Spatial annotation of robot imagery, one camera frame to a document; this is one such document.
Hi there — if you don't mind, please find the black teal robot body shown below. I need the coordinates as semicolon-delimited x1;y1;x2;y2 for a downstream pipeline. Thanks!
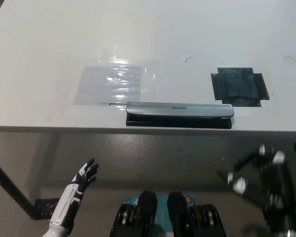
110;190;225;237

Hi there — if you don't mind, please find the clear plastic bag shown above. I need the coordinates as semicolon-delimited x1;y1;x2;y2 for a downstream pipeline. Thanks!
73;45;161;106

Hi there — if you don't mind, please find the silver black paper hole puncher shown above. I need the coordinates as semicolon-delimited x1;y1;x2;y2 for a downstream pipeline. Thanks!
125;101;235;129

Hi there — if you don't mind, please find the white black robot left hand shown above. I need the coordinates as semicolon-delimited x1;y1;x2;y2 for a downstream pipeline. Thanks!
50;158;99;229

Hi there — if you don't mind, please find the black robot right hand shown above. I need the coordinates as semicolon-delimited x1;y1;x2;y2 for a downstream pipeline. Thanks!
217;144;296;232

